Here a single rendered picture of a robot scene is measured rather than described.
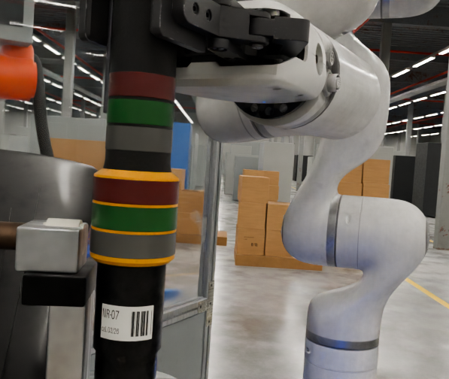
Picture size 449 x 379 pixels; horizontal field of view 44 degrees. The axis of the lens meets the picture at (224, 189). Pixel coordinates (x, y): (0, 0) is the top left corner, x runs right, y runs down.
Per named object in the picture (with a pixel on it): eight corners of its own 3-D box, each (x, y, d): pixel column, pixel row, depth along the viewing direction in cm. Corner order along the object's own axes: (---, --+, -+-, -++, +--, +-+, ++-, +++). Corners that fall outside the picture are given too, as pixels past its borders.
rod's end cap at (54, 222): (40, 219, 27) (81, 222, 28) (49, 215, 29) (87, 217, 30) (37, 260, 27) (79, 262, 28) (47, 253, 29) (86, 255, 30)
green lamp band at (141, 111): (102, 122, 27) (104, 95, 27) (110, 125, 30) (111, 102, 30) (173, 126, 27) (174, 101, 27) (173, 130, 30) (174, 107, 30)
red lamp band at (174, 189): (86, 202, 26) (87, 176, 26) (98, 195, 31) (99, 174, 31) (178, 207, 27) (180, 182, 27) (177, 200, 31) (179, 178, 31)
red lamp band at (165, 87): (104, 94, 27) (105, 68, 27) (111, 101, 30) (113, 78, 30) (174, 99, 27) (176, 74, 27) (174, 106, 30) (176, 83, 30)
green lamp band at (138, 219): (84, 229, 26) (86, 204, 26) (96, 219, 31) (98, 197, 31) (177, 234, 27) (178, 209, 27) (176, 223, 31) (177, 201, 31)
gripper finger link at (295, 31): (348, 50, 31) (265, 33, 28) (269, 66, 38) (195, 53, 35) (350, 28, 31) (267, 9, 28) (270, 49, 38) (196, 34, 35)
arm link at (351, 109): (227, 38, 47) (333, 10, 43) (289, 67, 59) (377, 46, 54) (237, 137, 47) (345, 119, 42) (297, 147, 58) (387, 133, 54)
